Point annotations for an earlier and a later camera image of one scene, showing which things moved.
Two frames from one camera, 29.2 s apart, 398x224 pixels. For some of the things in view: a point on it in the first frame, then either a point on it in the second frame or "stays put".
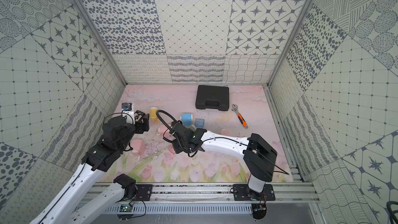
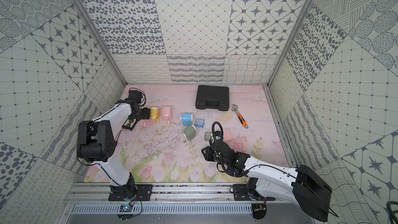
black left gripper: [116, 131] → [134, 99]
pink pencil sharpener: [164, 131] → [227, 135]
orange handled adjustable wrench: [241, 119] stays put
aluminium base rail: [217, 198] stays put
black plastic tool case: [212, 97] stays put
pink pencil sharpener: [226, 132] → [166, 114]
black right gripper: [176, 148] → [208, 151]
